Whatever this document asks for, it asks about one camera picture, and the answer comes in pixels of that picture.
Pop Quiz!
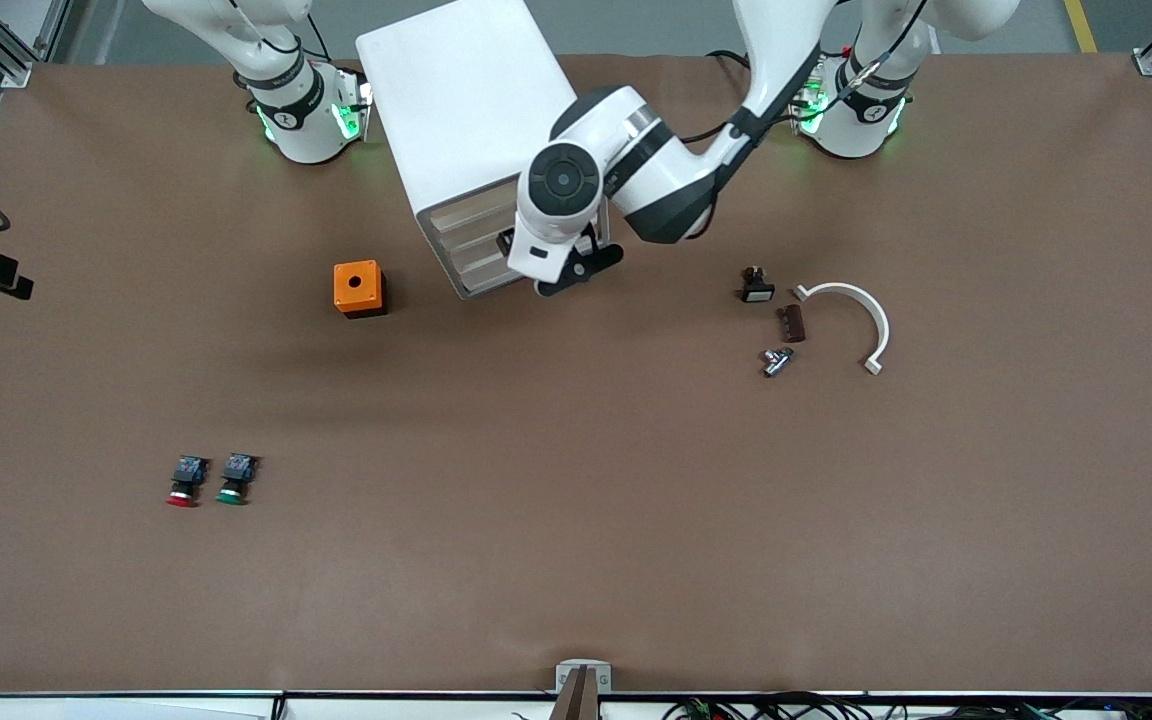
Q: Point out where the red mushroom push button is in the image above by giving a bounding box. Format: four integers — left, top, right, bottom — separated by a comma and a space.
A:
166, 455, 210, 509

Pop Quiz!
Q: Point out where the green mushroom push button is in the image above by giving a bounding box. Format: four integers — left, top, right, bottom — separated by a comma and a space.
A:
215, 453, 259, 507

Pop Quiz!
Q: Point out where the orange button enclosure box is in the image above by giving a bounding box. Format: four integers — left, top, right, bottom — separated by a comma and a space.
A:
333, 260, 388, 319

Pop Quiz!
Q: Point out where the black right base cable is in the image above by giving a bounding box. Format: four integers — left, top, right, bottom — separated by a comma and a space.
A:
301, 12, 339, 63

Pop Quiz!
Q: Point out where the white curved plastic bracket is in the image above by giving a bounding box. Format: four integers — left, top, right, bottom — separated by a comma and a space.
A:
793, 282, 891, 377

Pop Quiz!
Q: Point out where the grey metal edge bracket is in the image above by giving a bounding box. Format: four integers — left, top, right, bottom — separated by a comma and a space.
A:
555, 660, 613, 694

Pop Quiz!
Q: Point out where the black cable bundle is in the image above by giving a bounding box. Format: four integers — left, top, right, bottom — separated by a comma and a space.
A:
661, 690, 1152, 720

